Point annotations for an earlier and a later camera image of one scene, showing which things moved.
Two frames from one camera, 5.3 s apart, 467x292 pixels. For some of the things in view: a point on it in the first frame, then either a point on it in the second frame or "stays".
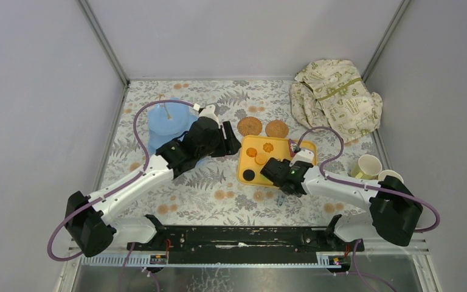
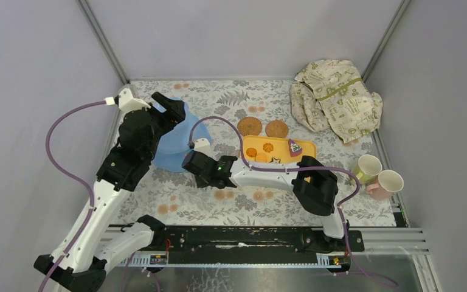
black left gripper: x=225 y=137 to x=166 y=111
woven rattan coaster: x=249 y=126 stays
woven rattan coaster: x=276 y=128 stays
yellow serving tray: x=254 y=152 stays
